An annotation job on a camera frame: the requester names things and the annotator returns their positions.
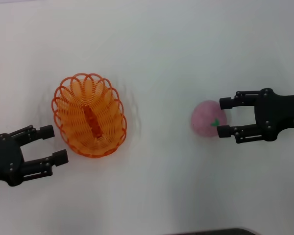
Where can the pink peach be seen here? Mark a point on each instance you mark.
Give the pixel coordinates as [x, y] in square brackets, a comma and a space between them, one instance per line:
[203, 117]

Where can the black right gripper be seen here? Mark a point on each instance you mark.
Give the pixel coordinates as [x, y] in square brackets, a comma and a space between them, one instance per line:
[279, 112]

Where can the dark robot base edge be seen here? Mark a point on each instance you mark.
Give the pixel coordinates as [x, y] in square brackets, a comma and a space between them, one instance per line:
[210, 232]

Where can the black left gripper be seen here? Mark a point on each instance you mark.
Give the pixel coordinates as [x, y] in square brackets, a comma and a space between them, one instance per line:
[5, 159]

